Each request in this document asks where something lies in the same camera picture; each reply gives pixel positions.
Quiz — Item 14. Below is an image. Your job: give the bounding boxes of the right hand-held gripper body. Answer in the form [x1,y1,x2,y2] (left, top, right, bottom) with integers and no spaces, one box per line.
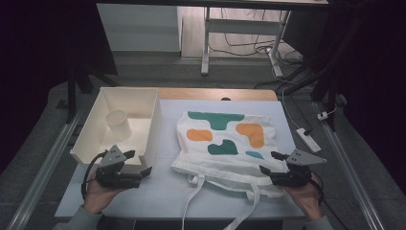
[270,148,327,189]

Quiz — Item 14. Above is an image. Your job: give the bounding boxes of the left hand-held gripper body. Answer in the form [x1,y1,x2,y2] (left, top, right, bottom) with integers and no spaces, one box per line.
[95,145,143,190]

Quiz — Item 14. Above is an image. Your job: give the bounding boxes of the white cup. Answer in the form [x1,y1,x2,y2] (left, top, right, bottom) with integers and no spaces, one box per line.
[105,109,132,142]

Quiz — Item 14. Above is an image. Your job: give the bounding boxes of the white patterned tote bag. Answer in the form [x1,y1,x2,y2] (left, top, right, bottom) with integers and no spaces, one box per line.
[170,109,288,230]

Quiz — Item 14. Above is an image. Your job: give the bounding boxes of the white plastic bin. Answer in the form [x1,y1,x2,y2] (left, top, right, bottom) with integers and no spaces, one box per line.
[69,86,162,175]

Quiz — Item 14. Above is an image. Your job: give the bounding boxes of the person's left hand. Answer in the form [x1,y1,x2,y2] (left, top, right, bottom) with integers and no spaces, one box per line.
[83,172,127,215]

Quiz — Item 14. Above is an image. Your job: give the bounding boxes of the person's right hand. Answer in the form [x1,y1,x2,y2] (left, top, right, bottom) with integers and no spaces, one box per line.
[282,172,324,221]

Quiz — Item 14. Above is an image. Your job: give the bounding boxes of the white power strip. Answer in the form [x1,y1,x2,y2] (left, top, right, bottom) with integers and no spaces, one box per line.
[295,127,323,153]

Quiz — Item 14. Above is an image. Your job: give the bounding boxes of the black metal stand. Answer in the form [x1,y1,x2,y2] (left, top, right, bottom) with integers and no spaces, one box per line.
[310,63,347,132]
[56,63,121,124]

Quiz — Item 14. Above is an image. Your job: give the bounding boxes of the white cabinet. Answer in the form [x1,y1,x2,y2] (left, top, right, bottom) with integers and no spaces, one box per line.
[96,3,183,53]

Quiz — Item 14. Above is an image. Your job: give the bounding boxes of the left hand-held gripper black cable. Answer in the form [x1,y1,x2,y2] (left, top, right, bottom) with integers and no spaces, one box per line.
[80,149,109,200]

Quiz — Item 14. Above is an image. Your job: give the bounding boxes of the hand-held gripper black cable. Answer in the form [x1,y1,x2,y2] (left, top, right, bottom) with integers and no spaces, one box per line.
[80,149,109,200]
[310,178,348,230]

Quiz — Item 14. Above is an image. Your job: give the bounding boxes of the right hand-held gripper black cable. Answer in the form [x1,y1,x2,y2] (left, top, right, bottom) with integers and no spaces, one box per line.
[310,178,348,230]

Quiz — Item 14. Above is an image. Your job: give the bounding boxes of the white power strip cable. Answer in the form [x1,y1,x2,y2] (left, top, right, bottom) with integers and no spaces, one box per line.
[271,65,301,131]

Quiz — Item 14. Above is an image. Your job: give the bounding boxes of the aluminium rail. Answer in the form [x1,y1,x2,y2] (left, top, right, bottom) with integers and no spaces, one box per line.
[314,102,386,230]
[6,106,85,230]

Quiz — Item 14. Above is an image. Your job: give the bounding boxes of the black floor cable tangle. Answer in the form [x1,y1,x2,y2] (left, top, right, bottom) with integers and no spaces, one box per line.
[209,8,305,65]

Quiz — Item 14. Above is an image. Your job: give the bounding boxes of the white desk with metal frame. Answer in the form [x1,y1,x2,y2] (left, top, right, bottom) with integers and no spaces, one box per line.
[95,0,329,78]

